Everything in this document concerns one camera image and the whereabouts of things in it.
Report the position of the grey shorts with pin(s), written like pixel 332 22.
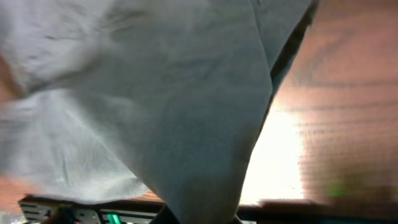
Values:
pixel 121 97

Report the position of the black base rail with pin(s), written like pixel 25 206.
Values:
pixel 37 209

